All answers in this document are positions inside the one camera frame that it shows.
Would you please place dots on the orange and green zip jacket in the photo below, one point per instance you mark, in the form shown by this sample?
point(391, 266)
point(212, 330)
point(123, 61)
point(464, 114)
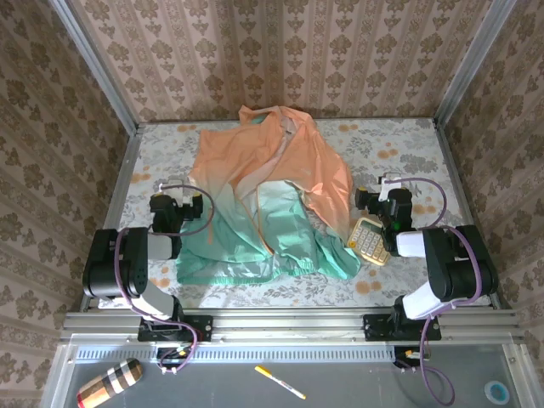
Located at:
point(272, 221)

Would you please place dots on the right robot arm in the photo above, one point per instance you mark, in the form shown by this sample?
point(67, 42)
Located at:
point(450, 263)

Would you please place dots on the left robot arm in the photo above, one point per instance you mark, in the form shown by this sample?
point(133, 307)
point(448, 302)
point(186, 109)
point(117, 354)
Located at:
point(106, 263)

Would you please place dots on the yellow pocket calculator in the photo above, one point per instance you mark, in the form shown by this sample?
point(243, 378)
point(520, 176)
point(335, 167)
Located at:
point(369, 243)

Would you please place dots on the floral patterned table cover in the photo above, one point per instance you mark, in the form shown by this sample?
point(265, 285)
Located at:
point(395, 144)

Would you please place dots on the striped wooden club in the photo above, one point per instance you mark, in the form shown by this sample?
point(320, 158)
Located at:
point(110, 382)

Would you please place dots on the yellow and white marker pen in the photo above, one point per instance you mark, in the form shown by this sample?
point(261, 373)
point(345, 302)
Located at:
point(280, 382)

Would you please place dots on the blue tape roll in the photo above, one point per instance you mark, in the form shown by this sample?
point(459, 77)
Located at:
point(497, 392)

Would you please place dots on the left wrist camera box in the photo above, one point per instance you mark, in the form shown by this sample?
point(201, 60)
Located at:
point(176, 193)

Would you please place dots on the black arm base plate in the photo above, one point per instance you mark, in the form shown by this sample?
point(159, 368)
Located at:
point(376, 327)
point(200, 327)

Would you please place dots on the long aluminium base rail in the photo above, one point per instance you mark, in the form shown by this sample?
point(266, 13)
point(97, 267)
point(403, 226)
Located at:
point(289, 325)

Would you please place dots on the aluminium frame post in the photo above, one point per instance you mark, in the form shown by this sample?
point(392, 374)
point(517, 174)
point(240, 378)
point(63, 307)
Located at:
point(95, 68)
point(476, 64)

